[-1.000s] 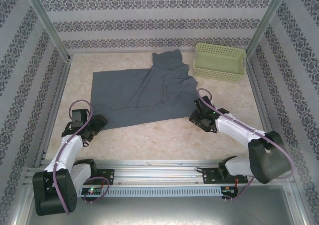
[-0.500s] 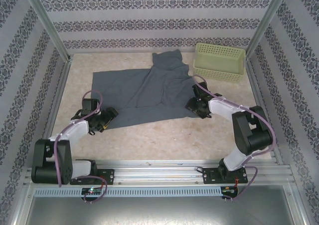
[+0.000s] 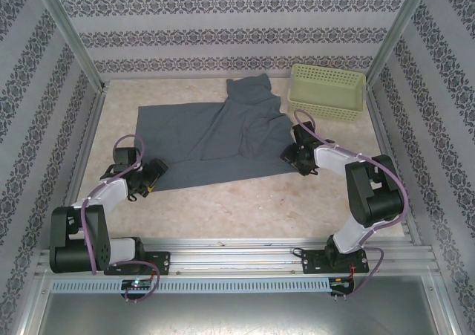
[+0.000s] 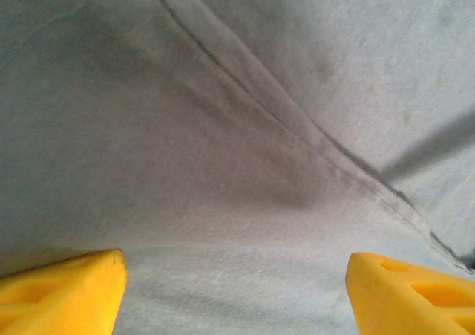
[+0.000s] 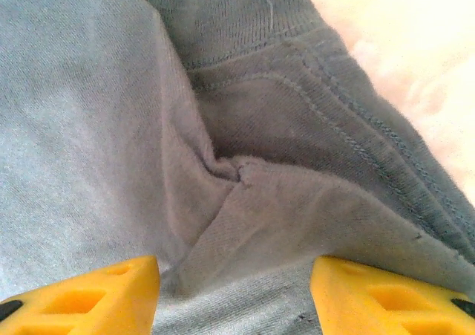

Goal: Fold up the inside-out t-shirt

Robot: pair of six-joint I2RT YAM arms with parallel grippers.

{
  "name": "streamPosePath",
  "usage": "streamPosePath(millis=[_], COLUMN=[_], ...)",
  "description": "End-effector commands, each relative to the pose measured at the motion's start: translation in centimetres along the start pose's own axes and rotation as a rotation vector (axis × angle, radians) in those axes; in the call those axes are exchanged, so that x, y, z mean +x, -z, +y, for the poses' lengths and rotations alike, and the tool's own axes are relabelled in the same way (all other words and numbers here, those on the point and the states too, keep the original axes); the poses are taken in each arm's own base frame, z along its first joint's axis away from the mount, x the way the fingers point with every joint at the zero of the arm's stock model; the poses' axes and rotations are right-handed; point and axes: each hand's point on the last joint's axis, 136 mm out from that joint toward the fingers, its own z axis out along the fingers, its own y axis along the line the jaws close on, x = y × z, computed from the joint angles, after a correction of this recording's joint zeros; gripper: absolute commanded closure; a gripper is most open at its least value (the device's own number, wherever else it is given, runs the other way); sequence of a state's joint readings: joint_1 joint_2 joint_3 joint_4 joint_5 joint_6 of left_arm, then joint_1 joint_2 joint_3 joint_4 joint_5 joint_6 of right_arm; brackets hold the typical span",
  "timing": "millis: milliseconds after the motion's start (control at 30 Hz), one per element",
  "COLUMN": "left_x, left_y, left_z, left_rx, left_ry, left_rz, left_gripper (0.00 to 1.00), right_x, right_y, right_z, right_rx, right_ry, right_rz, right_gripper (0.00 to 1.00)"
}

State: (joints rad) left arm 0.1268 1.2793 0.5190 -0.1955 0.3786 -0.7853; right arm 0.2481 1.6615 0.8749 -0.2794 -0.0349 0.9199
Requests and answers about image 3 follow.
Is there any grey t-shirt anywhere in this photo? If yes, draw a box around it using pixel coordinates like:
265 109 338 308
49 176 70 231
134 74 296 194

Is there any pale green plastic basket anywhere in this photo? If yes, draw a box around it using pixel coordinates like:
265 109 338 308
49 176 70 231
287 63 365 123

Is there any circuit board with green light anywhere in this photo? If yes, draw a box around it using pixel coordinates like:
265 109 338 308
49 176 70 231
121 279 154 290

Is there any small circuit board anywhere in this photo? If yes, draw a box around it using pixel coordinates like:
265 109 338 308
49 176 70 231
330 277 356 290

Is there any grey metal sheet panel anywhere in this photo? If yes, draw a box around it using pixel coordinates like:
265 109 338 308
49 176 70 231
35 292 452 335

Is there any aluminium side rail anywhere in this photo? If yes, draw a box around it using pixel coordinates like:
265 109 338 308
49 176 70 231
47 85 108 247
365 88 422 245

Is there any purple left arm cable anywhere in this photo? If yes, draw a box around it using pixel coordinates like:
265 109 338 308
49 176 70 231
82 134 161 303

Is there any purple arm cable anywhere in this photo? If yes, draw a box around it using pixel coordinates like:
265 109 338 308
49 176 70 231
82 134 161 303
293 108 410 301

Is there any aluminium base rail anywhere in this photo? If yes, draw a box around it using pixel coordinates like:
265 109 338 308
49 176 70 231
36 238 435 276

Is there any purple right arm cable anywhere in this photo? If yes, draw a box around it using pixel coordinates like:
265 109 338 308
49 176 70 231
293 108 410 301

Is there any grey slotted cable duct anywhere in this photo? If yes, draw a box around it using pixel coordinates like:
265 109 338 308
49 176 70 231
50 277 331 293

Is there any aluminium frame post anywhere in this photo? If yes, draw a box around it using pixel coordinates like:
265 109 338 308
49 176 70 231
31 0 107 91
365 0 435 91

